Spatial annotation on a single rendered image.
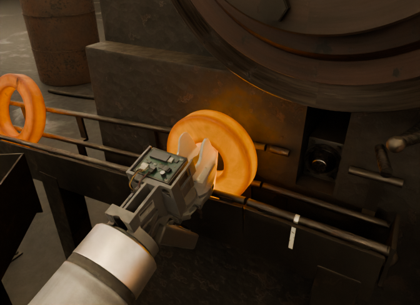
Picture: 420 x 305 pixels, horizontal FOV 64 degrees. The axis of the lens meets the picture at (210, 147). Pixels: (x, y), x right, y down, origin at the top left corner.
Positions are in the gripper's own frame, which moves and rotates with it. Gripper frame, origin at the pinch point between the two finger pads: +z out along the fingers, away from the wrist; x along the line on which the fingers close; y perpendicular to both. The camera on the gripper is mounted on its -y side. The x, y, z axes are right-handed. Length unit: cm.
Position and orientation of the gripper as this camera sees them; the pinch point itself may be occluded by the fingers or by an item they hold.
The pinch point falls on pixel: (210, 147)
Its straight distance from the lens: 54.3
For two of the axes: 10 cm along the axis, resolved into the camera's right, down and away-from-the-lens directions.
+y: -1.4, -7.1, -6.9
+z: 4.8, -6.6, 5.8
